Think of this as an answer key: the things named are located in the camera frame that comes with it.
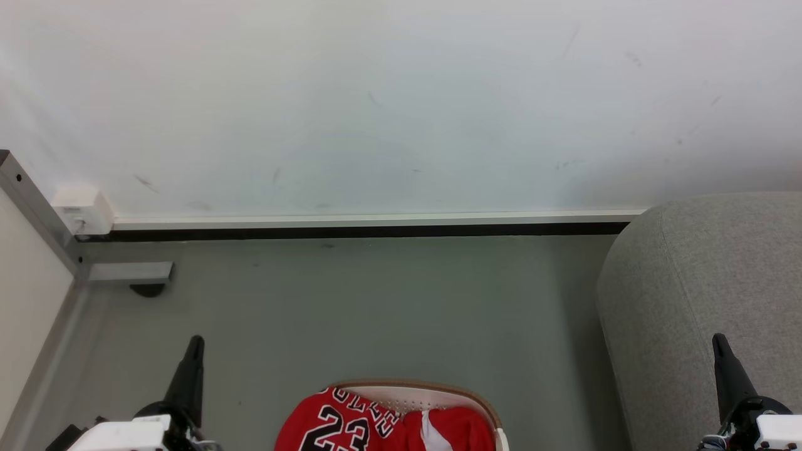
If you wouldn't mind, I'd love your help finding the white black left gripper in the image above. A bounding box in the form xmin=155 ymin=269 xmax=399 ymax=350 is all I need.
xmin=67 ymin=335 xmax=221 ymax=451

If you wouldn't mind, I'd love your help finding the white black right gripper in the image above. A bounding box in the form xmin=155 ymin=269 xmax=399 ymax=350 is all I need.
xmin=697 ymin=333 xmax=802 ymax=451

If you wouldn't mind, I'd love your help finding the red jersey number 23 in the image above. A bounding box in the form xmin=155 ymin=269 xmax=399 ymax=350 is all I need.
xmin=274 ymin=386 xmax=402 ymax=451

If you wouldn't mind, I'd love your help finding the red shorts white stripe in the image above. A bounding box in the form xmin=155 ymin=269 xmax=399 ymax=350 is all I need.
xmin=392 ymin=406 xmax=497 ymax=451

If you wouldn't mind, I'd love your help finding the grey fabric sofa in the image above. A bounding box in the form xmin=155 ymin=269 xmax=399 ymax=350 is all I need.
xmin=596 ymin=191 xmax=802 ymax=451

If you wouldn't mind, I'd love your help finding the grey metal foot bar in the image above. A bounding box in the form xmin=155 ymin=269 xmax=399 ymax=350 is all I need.
xmin=88 ymin=261 xmax=174 ymax=284

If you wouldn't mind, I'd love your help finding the grey framed partition panel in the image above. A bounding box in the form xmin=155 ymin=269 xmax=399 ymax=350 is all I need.
xmin=0 ymin=149 xmax=90 ymax=451

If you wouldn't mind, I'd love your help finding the white laundry basket brown rim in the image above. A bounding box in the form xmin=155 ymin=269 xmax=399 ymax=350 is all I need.
xmin=326 ymin=379 xmax=509 ymax=451

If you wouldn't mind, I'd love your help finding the black baseboard strip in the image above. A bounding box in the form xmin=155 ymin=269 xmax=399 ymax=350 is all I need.
xmin=75 ymin=222 xmax=631 ymax=243

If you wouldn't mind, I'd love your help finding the white wall junction box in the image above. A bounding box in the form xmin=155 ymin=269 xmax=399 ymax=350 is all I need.
xmin=52 ymin=185 xmax=115 ymax=236

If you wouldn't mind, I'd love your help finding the white wall cable duct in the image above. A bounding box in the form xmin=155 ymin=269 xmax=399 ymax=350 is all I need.
xmin=113 ymin=209 xmax=647 ymax=231

